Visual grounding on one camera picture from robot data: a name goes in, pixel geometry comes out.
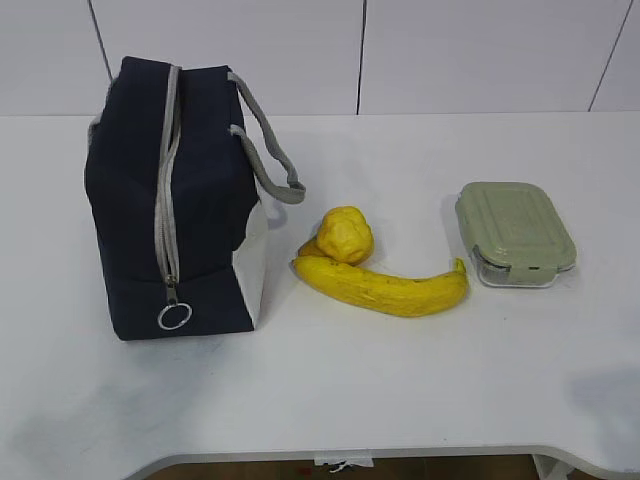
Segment round yellow pear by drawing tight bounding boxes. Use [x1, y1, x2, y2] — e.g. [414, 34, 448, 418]
[297, 206, 375, 265]

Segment long yellow banana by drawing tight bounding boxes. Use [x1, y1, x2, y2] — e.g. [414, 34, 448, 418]
[292, 256, 469, 318]

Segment navy blue lunch bag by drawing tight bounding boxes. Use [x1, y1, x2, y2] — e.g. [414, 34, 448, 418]
[82, 55, 307, 342]

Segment green lidded glass container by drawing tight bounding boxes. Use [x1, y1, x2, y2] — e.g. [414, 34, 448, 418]
[455, 182, 577, 288]

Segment white label under table edge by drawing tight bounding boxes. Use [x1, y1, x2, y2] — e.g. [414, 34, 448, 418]
[313, 452, 374, 474]

